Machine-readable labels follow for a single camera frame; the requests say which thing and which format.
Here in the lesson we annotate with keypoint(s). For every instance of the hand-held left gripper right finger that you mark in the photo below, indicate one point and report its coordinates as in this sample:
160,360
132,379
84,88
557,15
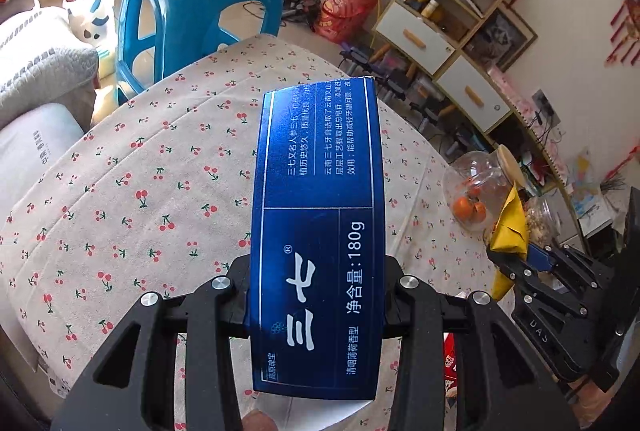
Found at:
395,306

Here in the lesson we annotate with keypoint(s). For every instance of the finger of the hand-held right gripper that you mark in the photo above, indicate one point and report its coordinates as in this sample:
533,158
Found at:
542,257
515,268

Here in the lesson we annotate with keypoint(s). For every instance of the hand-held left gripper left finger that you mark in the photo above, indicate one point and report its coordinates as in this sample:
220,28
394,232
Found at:
235,303

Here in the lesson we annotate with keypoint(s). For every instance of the yellow paper wrapper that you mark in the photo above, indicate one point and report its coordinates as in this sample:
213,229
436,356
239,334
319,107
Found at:
512,226

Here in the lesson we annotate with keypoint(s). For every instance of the blue toothpaste box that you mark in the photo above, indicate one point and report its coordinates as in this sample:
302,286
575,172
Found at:
320,211

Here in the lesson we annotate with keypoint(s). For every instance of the clear plastic snack jar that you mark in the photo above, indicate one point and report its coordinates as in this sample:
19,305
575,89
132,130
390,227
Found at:
542,216

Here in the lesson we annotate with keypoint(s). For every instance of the small orange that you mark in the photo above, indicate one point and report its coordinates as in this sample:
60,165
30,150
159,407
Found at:
462,206
480,212

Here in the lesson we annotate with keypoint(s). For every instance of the red instant noodle cup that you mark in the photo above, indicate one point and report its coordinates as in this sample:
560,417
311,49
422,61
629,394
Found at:
452,361

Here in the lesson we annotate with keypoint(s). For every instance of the map print gift bag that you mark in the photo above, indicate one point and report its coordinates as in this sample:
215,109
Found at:
590,191

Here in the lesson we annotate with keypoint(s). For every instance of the glass jar with wooden lid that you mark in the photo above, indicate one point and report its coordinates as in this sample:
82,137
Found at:
475,176

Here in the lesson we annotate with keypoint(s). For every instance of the bunch of dried twigs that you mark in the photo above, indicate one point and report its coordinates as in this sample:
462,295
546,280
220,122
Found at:
612,183

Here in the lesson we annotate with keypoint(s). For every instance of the cherry print tablecloth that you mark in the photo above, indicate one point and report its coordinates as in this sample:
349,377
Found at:
150,186

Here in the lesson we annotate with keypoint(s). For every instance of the pink patterned cloth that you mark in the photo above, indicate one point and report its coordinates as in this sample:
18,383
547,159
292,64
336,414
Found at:
515,96

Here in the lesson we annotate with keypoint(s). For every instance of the white cabinet drawer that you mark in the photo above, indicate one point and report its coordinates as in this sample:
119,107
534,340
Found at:
415,36
475,93

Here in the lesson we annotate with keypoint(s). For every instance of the grey black stand device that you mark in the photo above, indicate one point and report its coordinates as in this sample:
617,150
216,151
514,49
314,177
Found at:
360,56
400,81
427,108

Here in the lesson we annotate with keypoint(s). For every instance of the wooden cabinet with drawers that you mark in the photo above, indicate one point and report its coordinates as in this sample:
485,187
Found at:
450,71

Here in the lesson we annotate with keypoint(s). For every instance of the framed cat picture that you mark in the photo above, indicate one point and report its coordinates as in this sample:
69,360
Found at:
500,36

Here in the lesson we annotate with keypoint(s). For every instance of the red hanging decoration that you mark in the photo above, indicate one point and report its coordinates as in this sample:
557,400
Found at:
625,31

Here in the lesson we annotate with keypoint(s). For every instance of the white printed sack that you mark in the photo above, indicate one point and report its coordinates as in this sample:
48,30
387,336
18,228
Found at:
35,146

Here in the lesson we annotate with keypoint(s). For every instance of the small yellow capped bottle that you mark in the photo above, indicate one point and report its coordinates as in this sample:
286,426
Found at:
430,7

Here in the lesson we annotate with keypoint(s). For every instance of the red printed bucket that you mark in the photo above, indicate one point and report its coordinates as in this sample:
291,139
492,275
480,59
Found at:
345,8

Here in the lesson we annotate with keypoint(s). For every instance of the grey quilted cushion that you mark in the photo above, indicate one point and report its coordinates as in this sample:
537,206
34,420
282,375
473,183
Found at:
40,56

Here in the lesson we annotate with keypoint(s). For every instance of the wall socket strip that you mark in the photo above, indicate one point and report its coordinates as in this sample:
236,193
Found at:
542,103

